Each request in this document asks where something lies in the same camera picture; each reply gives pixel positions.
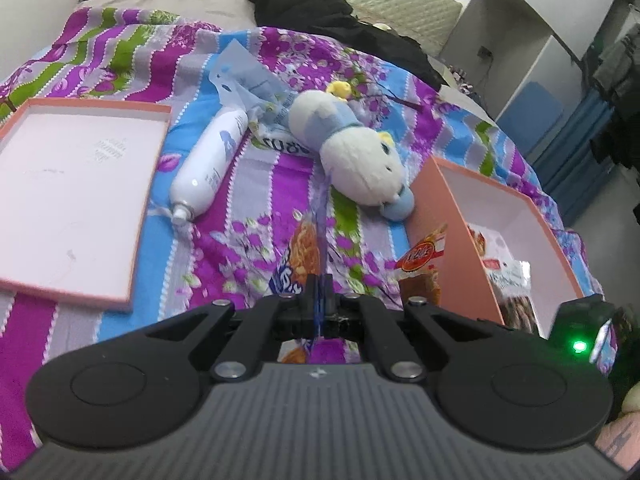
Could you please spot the person's right forearm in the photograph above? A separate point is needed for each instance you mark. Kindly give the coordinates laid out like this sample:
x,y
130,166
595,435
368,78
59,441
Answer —
x,y
622,440

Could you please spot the white red snack packet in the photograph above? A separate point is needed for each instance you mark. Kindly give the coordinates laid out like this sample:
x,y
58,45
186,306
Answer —
x,y
487,242

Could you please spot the white brown snack packet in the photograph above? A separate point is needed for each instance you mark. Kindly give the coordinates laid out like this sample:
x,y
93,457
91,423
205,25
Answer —
x,y
517,295

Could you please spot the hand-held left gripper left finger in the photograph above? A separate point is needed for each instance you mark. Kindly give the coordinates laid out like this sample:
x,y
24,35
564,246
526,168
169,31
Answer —
x,y
312,307

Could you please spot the white blue plush toy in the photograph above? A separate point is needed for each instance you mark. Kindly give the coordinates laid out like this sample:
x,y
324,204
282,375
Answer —
x,y
355,160

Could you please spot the black jacket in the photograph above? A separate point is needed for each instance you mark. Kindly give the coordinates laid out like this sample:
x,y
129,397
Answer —
x,y
320,15

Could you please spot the hanging dark clothes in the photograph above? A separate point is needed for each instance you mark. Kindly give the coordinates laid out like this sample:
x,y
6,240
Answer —
x,y
620,90

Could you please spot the wall socket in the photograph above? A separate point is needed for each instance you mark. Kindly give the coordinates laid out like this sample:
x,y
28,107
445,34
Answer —
x,y
485,52

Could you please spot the light blue plastic bag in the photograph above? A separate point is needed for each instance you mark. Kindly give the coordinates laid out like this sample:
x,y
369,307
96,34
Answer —
x,y
245,80

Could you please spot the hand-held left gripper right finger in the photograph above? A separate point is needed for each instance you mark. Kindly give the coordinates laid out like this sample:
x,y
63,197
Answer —
x,y
327,307

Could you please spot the pink box lid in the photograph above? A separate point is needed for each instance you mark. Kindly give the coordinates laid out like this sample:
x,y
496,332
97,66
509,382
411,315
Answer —
x,y
75,185

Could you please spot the blue curtain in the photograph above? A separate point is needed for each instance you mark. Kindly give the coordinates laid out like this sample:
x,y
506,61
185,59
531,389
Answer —
x,y
580,145

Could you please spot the floral striped blanket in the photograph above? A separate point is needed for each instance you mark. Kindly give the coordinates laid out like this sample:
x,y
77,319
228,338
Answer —
x,y
75,50

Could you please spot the pink cardboard box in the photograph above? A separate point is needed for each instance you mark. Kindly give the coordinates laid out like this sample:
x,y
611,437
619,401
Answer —
x,y
430,200

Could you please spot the white printed plastic bag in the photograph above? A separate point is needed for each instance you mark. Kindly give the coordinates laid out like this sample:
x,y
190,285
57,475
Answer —
x,y
280,140

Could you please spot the white shelf unit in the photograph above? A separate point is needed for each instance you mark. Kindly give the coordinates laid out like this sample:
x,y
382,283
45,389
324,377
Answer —
x,y
525,10

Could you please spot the beige pillow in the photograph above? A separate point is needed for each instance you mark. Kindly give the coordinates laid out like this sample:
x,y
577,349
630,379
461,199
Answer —
x,y
165,5

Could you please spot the blue orange snack packet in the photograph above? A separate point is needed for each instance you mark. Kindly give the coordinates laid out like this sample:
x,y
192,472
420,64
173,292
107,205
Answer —
x,y
305,250

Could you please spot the white spray bottle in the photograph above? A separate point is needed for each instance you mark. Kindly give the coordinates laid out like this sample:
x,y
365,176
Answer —
x,y
205,165

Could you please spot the blue chair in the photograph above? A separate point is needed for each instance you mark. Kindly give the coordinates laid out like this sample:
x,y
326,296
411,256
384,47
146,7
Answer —
x,y
530,115

